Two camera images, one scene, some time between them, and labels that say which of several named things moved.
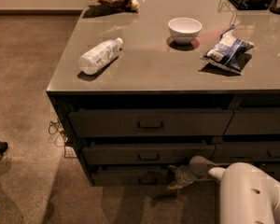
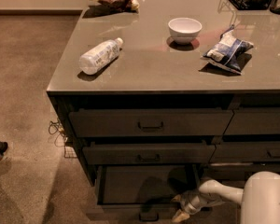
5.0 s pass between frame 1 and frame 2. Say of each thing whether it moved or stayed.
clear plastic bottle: stayed
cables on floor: stayed
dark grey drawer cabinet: stayed
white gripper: moved
